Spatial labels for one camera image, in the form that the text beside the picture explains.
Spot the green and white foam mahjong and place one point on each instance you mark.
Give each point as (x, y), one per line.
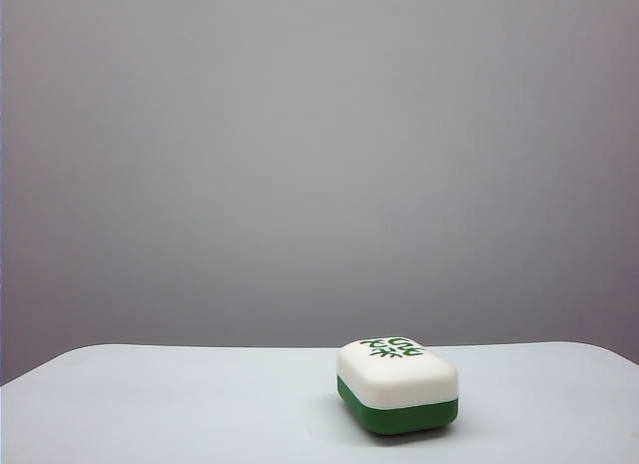
(394, 384)

